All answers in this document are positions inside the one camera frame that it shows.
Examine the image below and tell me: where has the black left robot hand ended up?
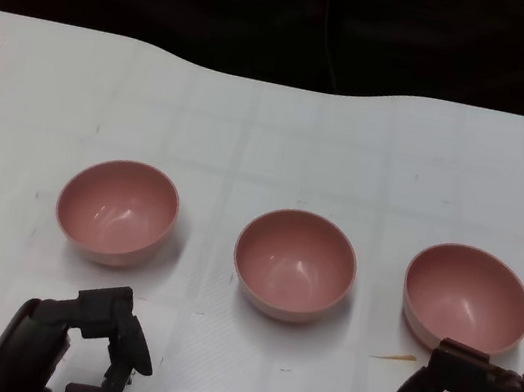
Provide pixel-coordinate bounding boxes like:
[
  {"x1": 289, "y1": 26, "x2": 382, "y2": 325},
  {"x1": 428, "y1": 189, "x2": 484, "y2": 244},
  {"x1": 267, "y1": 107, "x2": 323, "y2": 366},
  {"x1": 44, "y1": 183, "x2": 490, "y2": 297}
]
[{"x1": 0, "y1": 264, "x2": 168, "y2": 392}]

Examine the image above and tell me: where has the pink plastic bowl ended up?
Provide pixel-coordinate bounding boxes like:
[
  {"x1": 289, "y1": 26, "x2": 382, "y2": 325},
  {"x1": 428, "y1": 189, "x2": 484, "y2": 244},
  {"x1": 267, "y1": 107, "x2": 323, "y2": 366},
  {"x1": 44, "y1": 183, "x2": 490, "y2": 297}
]
[
  {"x1": 393, "y1": 235, "x2": 524, "y2": 366},
  {"x1": 223, "y1": 199, "x2": 366, "y2": 333},
  {"x1": 47, "y1": 148, "x2": 187, "y2": 277}
]

